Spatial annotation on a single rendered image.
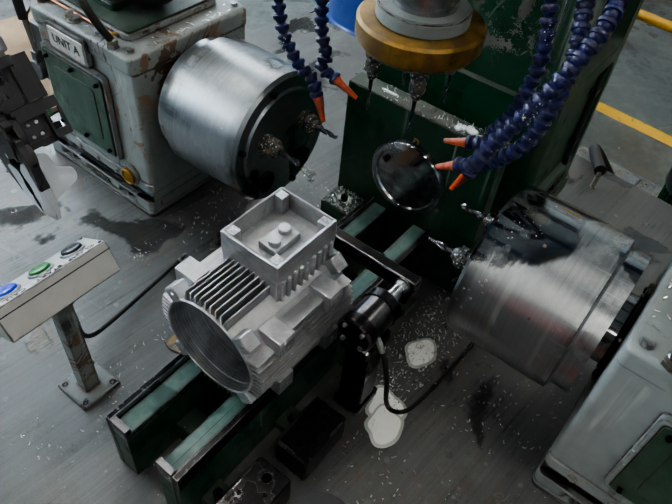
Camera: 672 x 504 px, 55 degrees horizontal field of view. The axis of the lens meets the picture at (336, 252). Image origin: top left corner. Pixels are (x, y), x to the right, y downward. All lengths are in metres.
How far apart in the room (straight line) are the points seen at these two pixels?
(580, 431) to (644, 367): 0.18
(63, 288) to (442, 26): 0.60
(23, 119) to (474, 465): 0.81
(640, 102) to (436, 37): 2.90
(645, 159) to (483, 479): 2.43
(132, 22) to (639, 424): 1.01
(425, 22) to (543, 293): 0.38
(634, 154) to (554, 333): 2.48
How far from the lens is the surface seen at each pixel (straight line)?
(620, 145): 3.34
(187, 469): 0.90
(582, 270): 0.88
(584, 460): 1.01
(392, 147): 1.13
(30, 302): 0.91
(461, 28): 0.90
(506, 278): 0.88
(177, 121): 1.16
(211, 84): 1.12
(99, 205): 1.42
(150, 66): 1.19
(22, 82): 0.93
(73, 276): 0.93
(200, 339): 0.96
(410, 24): 0.87
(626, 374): 0.85
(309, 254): 0.85
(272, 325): 0.83
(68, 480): 1.07
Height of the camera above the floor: 1.74
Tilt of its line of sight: 47 degrees down
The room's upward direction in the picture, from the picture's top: 7 degrees clockwise
